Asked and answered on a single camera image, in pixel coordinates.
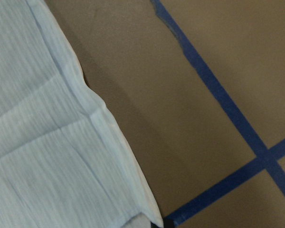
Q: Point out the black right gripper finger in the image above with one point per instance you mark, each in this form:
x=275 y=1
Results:
x=168 y=223

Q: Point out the light blue button-up shirt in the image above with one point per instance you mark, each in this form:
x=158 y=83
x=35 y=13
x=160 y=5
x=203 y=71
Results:
x=64 y=162

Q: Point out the brown paper table cover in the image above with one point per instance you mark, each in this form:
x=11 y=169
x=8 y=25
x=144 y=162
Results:
x=198 y=89

